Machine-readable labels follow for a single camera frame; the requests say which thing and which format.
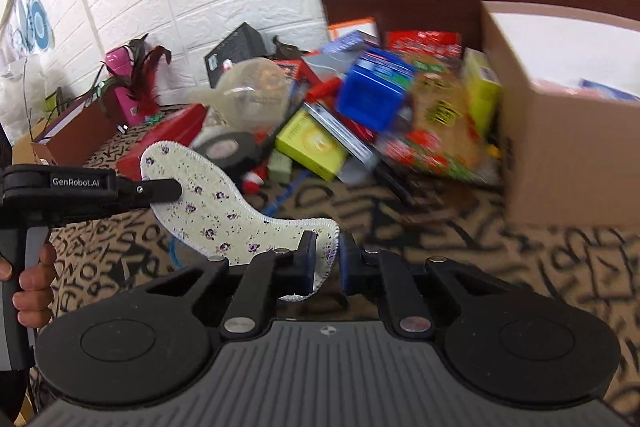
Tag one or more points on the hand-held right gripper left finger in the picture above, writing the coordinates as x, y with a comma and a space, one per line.
307, 259

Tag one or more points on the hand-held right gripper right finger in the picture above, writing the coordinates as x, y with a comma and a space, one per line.
350, 264

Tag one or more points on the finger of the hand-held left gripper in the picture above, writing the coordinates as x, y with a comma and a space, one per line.
150, 193

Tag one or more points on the floral white insole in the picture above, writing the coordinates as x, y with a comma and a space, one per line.
220, 202

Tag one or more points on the tan cardboard box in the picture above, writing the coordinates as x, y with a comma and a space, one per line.
560, 157

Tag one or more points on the person's left hand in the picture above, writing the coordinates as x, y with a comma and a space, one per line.
35, 297

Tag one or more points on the flat red box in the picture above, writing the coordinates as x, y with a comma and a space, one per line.
165, 132

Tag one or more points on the brown open box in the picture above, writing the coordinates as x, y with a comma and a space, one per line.
75, 132

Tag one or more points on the black tape roll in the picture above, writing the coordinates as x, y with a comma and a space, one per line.
227, 152

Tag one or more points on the red white small toy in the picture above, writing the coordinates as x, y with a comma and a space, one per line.
255, 182

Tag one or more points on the grey green small box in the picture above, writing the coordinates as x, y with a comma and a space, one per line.
280, 168

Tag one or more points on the red feather shuttlecock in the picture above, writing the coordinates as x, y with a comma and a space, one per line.
145, 92

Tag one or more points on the letter printed blanket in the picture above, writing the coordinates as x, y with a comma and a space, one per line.
450, 232

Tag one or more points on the yellow green flat box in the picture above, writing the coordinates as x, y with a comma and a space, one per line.
310, 144

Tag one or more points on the pink thermos bottle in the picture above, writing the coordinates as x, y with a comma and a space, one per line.
122, 77

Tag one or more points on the black marker blue label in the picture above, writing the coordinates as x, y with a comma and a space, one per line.
340, 129

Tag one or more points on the clear plastic funnel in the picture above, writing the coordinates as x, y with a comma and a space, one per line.
250, 94

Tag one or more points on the black box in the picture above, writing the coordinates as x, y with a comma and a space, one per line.
235, 49

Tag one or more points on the snack bag with flowers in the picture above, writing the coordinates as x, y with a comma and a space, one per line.
445, 127

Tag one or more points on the blue plastic cube box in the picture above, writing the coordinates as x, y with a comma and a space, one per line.
372, 97

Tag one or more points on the red grey box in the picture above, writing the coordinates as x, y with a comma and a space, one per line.
300, 69

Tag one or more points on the dark figurine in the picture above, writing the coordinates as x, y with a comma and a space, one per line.
287, 49

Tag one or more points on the tall yellow green box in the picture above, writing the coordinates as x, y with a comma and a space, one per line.
482, 92

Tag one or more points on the flat blue box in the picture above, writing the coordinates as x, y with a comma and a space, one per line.
357, 41

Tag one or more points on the red snack packet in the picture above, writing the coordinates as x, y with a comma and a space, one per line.
425, 44

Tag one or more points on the orange white box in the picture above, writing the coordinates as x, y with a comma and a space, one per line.
352, 27

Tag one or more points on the blue wall decal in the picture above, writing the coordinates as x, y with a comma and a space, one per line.
37, 22

